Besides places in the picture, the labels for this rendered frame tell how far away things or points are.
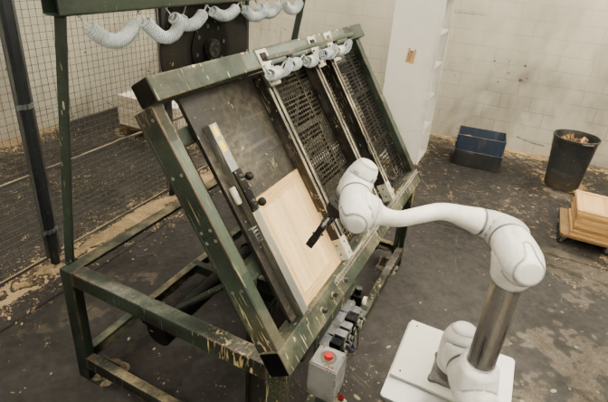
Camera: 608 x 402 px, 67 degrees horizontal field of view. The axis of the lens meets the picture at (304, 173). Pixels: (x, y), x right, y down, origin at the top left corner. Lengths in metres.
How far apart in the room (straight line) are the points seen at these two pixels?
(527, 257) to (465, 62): 5.75
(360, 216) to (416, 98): 4.58
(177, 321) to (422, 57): 4.41
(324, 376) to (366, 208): 0.79
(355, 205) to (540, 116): 5.97
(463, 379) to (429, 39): 4.44
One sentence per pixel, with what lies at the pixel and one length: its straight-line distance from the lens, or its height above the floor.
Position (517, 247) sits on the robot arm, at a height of 1.59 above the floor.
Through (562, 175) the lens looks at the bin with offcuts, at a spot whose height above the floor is 0.20.
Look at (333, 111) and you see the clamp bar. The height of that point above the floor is 1.52.
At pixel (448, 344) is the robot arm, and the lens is 2.11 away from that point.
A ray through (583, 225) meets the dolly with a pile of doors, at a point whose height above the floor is 0.26.
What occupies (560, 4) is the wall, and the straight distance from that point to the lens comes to 7.06.
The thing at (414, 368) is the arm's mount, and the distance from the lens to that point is 2.27.
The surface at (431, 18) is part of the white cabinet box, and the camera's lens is 5.78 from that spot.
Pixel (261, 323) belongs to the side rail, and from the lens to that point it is 1.98.
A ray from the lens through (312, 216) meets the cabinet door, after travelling 2.43.
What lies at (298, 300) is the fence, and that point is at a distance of 2.18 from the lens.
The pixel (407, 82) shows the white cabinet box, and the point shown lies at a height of 1.05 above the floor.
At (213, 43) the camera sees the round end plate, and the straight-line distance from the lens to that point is 2.84.
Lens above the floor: 2.38
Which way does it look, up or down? 25 degrees down
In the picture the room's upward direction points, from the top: 4 degrees clockwise
